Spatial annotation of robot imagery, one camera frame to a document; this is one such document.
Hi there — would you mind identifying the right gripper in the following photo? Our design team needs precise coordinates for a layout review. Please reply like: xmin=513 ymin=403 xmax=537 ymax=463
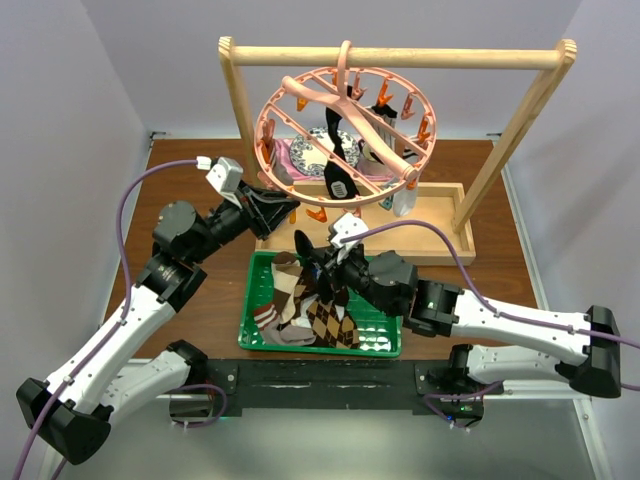
xmin=310 ymin=241 xmax=397 ymax=316

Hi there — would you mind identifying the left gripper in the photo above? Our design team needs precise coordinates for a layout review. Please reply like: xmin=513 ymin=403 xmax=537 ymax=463
xmin=188 ymin=179 xmax=299 ymax=263

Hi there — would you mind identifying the grey sock with red stripes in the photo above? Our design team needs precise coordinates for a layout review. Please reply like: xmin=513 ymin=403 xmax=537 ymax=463
xmin=252 ymin=303 xmax=316 ymax=346
xmin=271 ymin=159 xmax=294 ymax=186

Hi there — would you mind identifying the pink round clip hanger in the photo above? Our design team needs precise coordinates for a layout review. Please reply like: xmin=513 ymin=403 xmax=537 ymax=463
xmin=254 ymin=40 xmax=436 ymax=209

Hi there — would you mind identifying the black sock with blue logo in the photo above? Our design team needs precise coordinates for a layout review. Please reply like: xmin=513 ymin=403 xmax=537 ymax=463
xmin=294 ymin=230 xmax=350 ymax=306

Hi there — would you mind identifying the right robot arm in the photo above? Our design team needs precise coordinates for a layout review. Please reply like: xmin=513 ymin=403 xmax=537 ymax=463
xmin=309 ymin=247 xmax=622 ymax=398

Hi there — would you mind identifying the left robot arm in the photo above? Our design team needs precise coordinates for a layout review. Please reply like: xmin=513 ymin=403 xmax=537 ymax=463
xmin=16 ymin=182 xmax=299 ymax=465

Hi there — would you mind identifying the orange clothespin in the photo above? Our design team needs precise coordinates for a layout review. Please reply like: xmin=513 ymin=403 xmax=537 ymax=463
xmin=306 ymin=207 xmax=328 ymax=223

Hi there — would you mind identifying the brown and cream sock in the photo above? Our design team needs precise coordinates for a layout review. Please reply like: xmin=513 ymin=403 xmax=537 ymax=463
xmin=271 ymin=252 xmax=317 ymax=329

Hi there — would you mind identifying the pink cloth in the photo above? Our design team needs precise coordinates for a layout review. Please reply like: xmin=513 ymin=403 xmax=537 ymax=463
xmin=275 ymin=139 xmax=393 ymax=182

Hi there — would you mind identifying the brown argyle sock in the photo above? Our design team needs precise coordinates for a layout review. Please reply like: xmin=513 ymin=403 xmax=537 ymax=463
xmin=306 ymin=293 xmax=360 ymax=349

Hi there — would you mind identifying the floral ceramic plate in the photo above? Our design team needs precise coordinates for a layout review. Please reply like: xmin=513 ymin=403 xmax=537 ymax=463
xmin=289 ymin=127 xmax=360 ymax=178

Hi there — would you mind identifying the green plastic tray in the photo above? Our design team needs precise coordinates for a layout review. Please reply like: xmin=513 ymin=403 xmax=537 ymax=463
xmin=238 ymin=252 xmax=402 ymax=358

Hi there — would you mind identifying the wooden hanging rack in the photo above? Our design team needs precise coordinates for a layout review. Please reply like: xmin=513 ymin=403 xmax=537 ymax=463
xmin=218 ymin=36 xmax=578 ymax=266

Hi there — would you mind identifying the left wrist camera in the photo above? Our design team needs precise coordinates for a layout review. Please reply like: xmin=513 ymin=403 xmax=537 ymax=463
xmin=196 ymin=156 xmax=244 ymax=197

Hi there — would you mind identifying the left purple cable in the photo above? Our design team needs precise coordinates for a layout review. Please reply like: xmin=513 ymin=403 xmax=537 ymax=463
xmin=9 ymin=157 xmax=206 ymax=480

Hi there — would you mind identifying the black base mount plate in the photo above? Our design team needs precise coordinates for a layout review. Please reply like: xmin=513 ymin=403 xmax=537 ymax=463
xmin=148 ymin=356 xmax=505 ymax=418

